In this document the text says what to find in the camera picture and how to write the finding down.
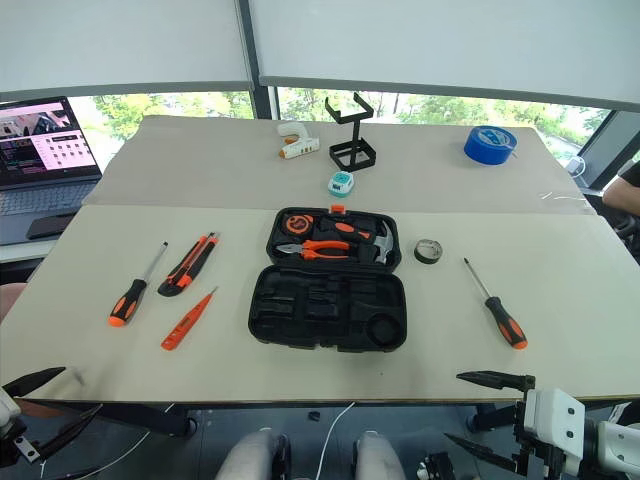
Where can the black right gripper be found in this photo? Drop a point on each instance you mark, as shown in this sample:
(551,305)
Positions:
(540,465)

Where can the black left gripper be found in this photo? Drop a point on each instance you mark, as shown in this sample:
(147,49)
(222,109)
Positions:
(22,442)

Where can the orange voltage tester pen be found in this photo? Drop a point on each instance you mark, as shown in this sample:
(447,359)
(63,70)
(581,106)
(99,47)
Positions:
(185,325)

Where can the orange black utility knife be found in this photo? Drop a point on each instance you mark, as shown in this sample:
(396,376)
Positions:
(187,265)

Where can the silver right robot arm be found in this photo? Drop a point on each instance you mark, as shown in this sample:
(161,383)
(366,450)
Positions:
(615,445)

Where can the black plastic tool case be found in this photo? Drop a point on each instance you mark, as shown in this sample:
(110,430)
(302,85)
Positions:
(325,320)

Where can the dark rounded shape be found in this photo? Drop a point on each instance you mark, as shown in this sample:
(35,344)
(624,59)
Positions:
(435,467)

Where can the grey rounded robot knee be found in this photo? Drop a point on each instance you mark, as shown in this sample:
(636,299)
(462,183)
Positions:
(377,457)
(250,457)

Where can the black electrical tape roll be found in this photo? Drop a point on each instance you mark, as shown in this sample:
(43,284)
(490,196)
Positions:
(420,254)

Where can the small black floor object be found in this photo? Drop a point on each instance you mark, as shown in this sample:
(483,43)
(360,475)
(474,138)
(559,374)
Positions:
(314,416)

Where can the black smartphone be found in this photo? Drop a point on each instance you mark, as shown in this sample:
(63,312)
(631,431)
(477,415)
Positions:
(50,226)

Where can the claw hammer orange black grip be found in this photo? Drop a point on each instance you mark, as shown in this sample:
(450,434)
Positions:
(382,245)

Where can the grey laptop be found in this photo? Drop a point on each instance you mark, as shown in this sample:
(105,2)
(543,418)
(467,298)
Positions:
(45,145)

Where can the seated person in black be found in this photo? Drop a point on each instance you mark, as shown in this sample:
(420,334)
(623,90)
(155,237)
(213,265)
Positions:
(625,187)

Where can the white charger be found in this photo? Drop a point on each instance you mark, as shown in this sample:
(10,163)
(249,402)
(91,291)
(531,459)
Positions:
(576,165)

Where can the blue tape roll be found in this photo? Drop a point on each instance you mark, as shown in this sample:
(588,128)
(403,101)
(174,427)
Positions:
(487,150)

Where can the orange black tape measure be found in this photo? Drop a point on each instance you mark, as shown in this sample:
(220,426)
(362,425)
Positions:
(297,223)

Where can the teal white power cube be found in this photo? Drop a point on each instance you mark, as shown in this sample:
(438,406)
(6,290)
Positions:
(341,184)

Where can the white glue gun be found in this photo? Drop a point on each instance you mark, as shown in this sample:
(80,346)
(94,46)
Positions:
(300,146)

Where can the white roller blind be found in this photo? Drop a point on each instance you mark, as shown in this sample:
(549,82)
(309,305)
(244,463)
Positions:
(120,40)
(450,40)

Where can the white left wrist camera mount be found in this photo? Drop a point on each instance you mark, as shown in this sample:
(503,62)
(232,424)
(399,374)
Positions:
(7,410)

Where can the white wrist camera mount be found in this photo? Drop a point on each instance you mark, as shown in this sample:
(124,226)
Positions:
(555,420)
(7,410)

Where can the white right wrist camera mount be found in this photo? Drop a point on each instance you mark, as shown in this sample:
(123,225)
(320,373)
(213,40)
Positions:
(555,420)

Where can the dark window frame post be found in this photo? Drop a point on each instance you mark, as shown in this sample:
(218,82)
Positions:
(262,102)

